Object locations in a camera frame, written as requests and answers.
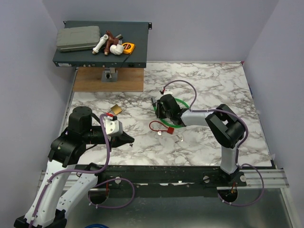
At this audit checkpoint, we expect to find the green cable lock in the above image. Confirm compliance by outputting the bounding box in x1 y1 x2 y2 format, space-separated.
151 97 189 128

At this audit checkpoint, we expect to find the red cable lock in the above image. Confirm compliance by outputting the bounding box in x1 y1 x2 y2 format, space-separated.
149 120 174 134

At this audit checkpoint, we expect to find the brass padlock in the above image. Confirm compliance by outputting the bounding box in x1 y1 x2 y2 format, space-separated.
110 104 123 115

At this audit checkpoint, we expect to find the white elbow fitting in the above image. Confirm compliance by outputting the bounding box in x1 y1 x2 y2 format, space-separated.
109 44 124 55

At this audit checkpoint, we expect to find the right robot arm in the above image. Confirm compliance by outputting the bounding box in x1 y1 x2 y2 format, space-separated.
152 94 248 186

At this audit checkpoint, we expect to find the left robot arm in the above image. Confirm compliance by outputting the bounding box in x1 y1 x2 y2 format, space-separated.
14 106 134 228

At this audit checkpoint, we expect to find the silver key pair right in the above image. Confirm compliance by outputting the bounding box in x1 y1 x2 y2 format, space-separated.
175 135 184 143

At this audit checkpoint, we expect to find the wooden board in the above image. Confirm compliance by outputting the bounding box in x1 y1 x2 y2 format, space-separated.
73 67 144 92

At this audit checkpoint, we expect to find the yellow tape measure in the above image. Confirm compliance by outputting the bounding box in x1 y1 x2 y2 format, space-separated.
122 42 136 55

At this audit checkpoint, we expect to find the brown pipe fitting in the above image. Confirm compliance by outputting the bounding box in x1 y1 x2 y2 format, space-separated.
104 30 123 55

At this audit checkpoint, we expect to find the white pipe fitting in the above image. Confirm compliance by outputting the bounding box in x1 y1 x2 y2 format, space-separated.
92 34 109 55

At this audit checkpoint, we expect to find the grey plastic case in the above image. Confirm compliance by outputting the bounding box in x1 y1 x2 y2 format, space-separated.
56 26 101 52

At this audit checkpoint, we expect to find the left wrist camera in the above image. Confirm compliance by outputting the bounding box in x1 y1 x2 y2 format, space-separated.
105 119 123 137

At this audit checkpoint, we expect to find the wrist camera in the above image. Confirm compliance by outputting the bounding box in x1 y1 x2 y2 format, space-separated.
160 87 173 95
105 119 123 137

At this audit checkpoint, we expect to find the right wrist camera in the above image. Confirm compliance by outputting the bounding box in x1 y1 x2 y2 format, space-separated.
160 87 173 95

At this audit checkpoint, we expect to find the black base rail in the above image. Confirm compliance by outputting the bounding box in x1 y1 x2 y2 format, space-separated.
97 165 247 198

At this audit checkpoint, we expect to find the grey metal bracket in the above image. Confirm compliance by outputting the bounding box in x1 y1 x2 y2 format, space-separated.
101 67 118 83

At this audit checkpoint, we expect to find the dark rack switch box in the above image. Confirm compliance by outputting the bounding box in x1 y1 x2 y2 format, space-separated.
52 20 152 68

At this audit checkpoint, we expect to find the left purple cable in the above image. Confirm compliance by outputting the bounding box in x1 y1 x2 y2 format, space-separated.
29 114 135 228

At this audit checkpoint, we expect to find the purple cable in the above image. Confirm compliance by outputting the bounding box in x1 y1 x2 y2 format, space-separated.
29 114 135 228
162 79 265 207

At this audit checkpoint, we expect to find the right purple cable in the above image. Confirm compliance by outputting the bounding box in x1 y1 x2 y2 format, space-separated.
162 79 265 207

